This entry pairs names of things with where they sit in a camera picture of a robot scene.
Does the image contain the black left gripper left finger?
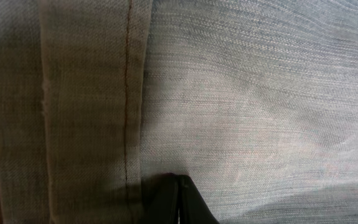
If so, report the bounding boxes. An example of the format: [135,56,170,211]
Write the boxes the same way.
[141,173,179,224]

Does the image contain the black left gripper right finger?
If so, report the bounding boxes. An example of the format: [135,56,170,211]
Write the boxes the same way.
[178,175,219,224]

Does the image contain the light blue denim shorts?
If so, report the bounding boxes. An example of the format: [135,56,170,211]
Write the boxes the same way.
[0,0,358,223]

